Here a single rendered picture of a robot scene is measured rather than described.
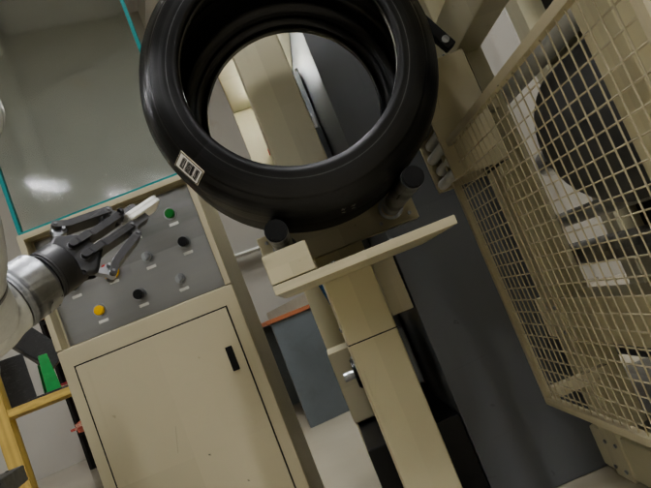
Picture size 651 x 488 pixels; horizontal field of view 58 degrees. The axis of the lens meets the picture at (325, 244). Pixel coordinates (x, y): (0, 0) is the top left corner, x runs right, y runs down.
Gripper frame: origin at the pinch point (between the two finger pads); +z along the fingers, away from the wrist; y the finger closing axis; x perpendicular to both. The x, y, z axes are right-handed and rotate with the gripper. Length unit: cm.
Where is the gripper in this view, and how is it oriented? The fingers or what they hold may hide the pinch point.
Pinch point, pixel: (140, 212)
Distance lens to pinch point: 102.4
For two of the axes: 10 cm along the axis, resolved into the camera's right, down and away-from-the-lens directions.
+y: 7.9, 6.2, -0.5
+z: 4.5, -5.0, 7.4
